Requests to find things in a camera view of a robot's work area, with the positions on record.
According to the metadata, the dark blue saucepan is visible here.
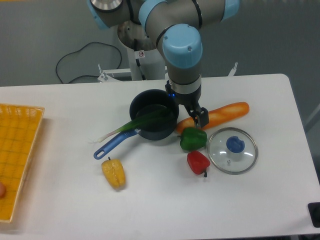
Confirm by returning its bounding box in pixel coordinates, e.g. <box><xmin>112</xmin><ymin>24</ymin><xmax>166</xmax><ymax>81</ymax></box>
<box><xmin>93</xmin><ymin>89</ymin><xmax>179</xmax><ymax>160</ymax></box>

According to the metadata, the green spring onion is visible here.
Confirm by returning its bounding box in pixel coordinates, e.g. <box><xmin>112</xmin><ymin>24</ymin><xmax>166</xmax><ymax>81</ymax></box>
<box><xmin>88</xmin><ymin>107</ymin><xmax>170</xmax><ymax>144</ymax></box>

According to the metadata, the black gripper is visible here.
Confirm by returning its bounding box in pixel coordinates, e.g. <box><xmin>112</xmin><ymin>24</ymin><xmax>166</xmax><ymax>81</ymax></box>
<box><xmin>165</xmin><ymin>80</ymin><xmax>209</xmax><ymax>128</ymax></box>

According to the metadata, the yellow woven basket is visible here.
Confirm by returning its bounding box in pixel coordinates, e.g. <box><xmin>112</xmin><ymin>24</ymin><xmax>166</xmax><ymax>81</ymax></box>
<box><xmin>0</xmin><ymin>103</ymin><xmax>45</xmax><ymax>223</ymax></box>

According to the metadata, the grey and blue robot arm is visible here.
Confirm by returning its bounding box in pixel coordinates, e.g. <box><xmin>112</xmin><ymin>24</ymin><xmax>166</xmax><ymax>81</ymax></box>
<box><xmin>87</xmin><ymin>0</ymin><xmax>240</xmax><ymax>128</ymax></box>

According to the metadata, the black device at table edge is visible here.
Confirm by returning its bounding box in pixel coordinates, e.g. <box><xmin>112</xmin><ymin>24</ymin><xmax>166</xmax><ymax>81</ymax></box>
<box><xmin>307</xmin><ymin>202</ymin><xmax>320</xmax><ymax>228</ymax></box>

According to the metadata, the red bell pepper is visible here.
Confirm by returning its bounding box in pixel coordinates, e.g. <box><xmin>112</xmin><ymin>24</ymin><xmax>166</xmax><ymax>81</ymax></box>
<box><xmin>187</xmin><ymin>150</ymin><xmax>211</xmax><ymax>178</ymax></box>

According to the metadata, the orange baguette bread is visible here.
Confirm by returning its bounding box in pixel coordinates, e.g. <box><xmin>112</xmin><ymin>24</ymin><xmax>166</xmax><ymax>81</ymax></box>
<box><xmin>175</xmin><ymin>102</ymin><xmax>250</xmax><ymax>134</ymax></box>

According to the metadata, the green bell pepper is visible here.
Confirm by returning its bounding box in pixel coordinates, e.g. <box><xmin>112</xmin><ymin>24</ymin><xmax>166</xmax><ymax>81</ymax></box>
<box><xmin>179</xmin><ymin>127</ymin><xmax>208</xmax><ymax>152</ymax></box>

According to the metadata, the black cable on floor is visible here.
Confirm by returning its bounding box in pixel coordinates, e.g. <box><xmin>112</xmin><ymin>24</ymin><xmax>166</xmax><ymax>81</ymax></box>
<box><xmin>55</xmin><ymin>41</ymin><xmax>123</xmax><ymax>84</ymax></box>

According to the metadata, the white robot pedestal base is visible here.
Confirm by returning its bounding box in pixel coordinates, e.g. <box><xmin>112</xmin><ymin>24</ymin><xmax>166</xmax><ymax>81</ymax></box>
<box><xmin>97</xmin><ymin>21</ymin><xmax>238</xmax><ymax>83</ymax></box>

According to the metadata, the yellow bell pepper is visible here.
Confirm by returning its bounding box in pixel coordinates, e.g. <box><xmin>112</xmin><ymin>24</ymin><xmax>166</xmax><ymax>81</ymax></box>
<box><xmin>101</xmin><ymin>157</ymin><xmax>126</xmax><ymax>189</ymax></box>

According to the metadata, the glass pot lid blue knob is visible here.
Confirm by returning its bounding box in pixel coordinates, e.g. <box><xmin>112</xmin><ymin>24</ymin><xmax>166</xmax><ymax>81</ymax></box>
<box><xmin>207</xmin><ymin>127</ymin><xmax>259</xmax><ymax>175</ymax></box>

